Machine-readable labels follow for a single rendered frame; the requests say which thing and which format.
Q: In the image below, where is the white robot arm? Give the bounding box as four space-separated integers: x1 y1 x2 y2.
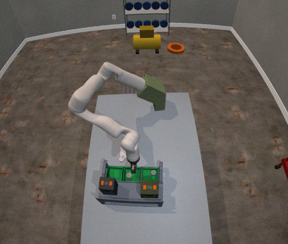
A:
68 62 145 163

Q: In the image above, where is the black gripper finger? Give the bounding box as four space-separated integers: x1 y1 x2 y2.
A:
131 163 137 174

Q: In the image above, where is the olive green case with orange latches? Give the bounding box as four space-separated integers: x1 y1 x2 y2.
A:
140 180 159 198

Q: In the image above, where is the green bin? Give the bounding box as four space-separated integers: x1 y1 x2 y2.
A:
141 167 158 181
106 166 124 181
123 167 140 181

